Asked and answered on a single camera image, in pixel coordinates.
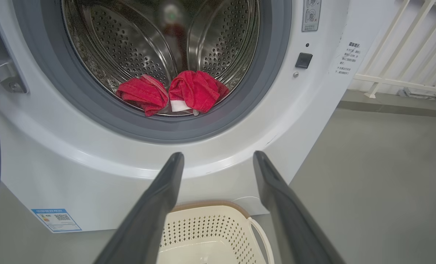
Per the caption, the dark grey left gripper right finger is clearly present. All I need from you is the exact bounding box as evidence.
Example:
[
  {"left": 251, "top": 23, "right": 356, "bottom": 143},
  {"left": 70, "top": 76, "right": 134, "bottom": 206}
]
[{"left": 253, "top": 150, "right": 347, "bottom": 264}]

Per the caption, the grey warning sticker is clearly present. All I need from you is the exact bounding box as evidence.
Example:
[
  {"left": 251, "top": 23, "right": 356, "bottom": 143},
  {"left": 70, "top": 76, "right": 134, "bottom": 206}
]
[{"left": 302, "top": 0, "right": 322, "bottom": 32}]

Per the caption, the perforated steel drum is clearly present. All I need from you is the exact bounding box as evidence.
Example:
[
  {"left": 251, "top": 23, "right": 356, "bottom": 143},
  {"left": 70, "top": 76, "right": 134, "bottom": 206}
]
[{"left": 60, "top": 0, "right": 261, "bottom": 117}]

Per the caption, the black door latch socket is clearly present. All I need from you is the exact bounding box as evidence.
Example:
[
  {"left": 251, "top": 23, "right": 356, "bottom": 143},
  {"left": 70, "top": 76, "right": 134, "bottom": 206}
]
[{"left": 295, "top": 52, "right": 313, "bottom": 69}]

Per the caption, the white text sticker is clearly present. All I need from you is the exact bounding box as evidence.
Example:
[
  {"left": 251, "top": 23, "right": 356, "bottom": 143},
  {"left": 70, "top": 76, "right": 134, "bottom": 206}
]
[{"left": 335, "top": 41, "right": 362, "bottom": 76}]

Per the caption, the red and white garment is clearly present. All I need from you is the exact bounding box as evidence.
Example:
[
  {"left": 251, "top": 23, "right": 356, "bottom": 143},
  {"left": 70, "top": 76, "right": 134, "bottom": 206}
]
[{"left": 115, "top": 70, "right": 230, "bottom": 117}]

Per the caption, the cream laundry basket brown rim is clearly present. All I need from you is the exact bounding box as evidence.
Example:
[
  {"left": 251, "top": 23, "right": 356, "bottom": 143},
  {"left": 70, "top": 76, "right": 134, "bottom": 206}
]
[{"left": 156, "top": 200, "right": 275, "bottom": 264}]

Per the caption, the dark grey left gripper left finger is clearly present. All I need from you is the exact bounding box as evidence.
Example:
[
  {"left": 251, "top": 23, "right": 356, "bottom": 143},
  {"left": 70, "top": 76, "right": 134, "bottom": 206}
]
[{"left": 93, "top": 152, "right": 185, "bottom": 264}]

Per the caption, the white front-load washing machine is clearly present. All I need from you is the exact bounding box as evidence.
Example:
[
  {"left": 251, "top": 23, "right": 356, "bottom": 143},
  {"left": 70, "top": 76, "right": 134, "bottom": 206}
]
[{"left": 0, "top": 0, "right": 400, "bottom": 233}]

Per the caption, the blue energy label sticker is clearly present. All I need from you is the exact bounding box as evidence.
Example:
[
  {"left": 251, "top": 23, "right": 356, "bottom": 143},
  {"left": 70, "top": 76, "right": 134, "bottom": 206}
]
[{"left": 31, "top": 208, "right": 82, "bottom": 233}]

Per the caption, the metal door hinge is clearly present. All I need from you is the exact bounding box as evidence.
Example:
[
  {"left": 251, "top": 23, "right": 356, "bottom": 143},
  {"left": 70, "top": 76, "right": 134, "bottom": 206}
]
[{"left": 0, "top": 60, "right": 28, "bottom": 94}]

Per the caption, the white metal railing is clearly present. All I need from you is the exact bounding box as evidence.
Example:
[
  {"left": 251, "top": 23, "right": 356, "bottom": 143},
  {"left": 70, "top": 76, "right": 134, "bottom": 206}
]
[{"left": 352, "top": 0, "right": 436, "bottom": 108}]

